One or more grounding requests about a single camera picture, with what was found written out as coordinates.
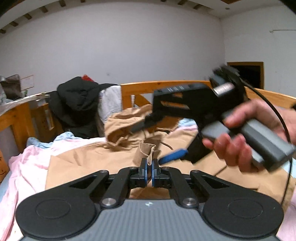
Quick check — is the tan khaki jacket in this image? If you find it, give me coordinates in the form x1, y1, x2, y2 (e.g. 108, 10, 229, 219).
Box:
45, 105, 295, 206

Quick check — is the black clothing pile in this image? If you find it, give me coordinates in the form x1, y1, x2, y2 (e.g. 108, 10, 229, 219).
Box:
48, 76, 116, 139

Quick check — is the person's right hand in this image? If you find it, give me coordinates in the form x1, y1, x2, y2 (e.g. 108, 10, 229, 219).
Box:
202, 99, 295, 173

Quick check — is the grey white towel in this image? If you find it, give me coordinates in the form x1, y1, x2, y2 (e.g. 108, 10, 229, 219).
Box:
95, 85, 122, 137

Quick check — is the dark framed doorway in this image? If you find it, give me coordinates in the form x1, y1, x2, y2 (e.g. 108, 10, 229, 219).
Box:
227, 62, 264, 89

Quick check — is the pink bed sheet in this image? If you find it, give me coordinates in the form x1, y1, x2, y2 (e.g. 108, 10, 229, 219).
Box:
1, 138, 106, 240

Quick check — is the cluttered side desk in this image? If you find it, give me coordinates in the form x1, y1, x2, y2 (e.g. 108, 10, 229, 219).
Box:
1, 74, 50, 115

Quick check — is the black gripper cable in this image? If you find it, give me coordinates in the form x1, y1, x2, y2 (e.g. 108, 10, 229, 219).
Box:
238, 77, 293, 205

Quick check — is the wooden bed frame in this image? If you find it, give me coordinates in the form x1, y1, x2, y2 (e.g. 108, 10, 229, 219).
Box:
0, 80, 296, 153

